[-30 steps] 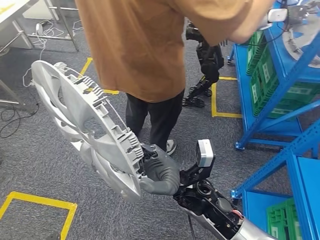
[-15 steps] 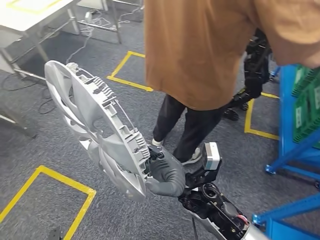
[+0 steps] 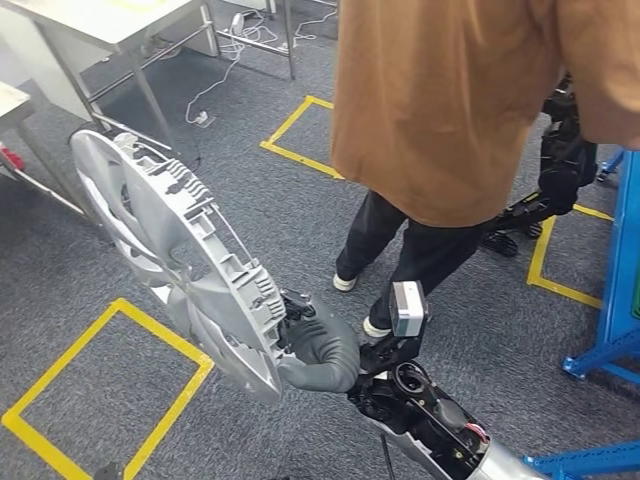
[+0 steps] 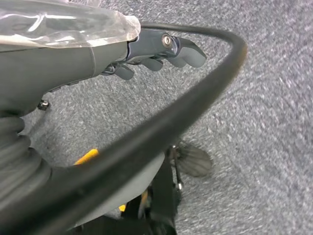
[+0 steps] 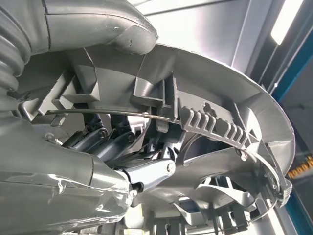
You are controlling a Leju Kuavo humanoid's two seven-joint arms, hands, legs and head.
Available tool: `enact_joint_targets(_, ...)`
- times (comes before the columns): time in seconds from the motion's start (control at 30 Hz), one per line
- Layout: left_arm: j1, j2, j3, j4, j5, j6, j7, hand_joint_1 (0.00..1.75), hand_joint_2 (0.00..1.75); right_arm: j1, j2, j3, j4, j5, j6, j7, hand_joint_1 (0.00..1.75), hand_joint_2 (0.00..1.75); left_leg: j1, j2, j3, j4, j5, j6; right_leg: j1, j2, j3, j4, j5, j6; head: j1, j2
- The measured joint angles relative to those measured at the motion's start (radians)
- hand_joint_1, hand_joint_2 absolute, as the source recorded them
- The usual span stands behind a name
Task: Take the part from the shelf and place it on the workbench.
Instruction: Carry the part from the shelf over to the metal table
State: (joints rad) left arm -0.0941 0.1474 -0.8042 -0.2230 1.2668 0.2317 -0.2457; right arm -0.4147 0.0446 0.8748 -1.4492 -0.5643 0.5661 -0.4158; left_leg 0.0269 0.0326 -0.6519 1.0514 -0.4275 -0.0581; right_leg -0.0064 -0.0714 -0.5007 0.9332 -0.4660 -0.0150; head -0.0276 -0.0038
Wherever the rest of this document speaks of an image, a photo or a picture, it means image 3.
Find yellow floor tape outline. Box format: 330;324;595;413
526;201;614;311

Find small red object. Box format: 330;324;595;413
0;142;25;172

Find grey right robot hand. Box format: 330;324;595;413
277;289;359;393

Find silver plastic hubcap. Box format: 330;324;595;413
69;129;288;407

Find white floor cable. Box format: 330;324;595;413
185;9;269;128

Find person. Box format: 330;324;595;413
330;0;640;339

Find grey metal table frame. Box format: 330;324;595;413
214;0;341;82

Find black mechanical apparatus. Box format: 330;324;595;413
478;71;599;260

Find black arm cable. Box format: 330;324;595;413
380;433;397;480

